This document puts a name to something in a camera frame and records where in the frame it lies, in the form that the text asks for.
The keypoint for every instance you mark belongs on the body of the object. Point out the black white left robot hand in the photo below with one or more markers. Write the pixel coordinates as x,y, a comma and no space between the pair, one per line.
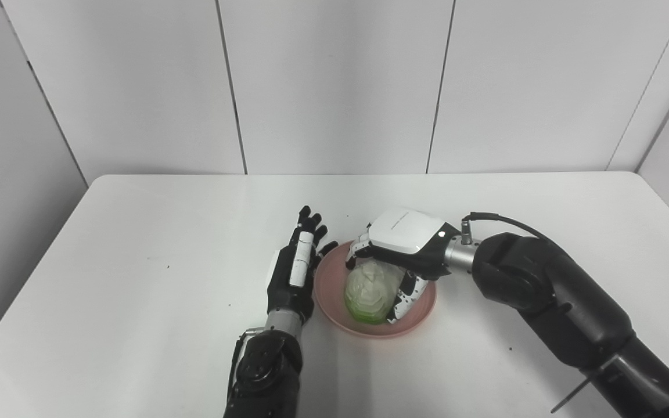
288,290

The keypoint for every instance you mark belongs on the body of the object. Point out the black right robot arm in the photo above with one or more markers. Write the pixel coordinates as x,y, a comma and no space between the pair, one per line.
549,296

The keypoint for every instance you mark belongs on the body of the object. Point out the pink plate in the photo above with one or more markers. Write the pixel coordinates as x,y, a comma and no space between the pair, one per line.
331,296

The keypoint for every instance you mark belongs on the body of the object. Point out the green white toy cabbage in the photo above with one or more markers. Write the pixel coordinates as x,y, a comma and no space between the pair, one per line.
369,293

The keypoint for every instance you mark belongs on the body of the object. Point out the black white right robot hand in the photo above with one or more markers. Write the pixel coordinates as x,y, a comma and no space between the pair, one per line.
407,232

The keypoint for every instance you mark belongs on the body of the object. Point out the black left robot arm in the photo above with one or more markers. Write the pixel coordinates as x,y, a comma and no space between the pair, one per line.
265,371

